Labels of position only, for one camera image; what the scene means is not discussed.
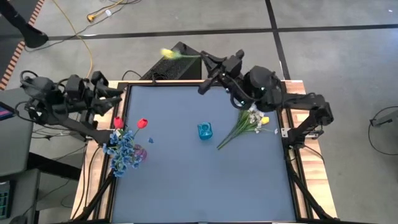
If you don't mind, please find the pink ribbed glass vase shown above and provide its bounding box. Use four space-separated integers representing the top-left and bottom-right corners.
133 144 148 162

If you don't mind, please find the black stand foot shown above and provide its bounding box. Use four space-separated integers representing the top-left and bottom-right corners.
0 0 50 49

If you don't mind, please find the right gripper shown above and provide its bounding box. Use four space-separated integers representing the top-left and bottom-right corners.
197 49 250 96

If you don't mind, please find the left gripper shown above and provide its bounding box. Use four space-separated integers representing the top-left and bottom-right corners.
66 72 125 124

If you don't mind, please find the red tulip bare stem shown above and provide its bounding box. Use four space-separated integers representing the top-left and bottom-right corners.
134 118 149 138

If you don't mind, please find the black metal table frame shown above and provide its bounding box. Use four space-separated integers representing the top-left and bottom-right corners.
71 80 338 224

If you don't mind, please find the grey stand foot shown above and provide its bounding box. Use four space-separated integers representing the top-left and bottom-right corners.
371 108 398 128

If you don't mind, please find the black cable ring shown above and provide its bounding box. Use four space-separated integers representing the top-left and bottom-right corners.
368 105 398 156

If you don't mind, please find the black cable loop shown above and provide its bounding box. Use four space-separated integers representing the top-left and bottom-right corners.
121 70 143 81

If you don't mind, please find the teal glass vase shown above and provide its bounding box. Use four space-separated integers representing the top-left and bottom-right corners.
197 122 214 141

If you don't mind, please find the striped edge floor mat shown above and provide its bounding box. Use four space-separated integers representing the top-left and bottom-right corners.
0 0 46 91

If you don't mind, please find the laptop screen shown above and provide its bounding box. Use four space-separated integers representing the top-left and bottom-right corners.
0 104 15 121

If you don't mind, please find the black computer tower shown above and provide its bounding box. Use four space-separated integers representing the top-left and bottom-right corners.
139 41 203 81

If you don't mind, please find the yellow plug cord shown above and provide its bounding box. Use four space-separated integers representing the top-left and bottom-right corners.
86 0 125 22

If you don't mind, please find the grey table mat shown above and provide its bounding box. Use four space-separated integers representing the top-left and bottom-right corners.
111 85 296 223

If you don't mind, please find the dark keyboard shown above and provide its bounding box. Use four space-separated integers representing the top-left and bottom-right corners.
0 189 12 220

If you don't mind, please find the yellow cable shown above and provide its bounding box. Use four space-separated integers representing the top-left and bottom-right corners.
51 0 94 78

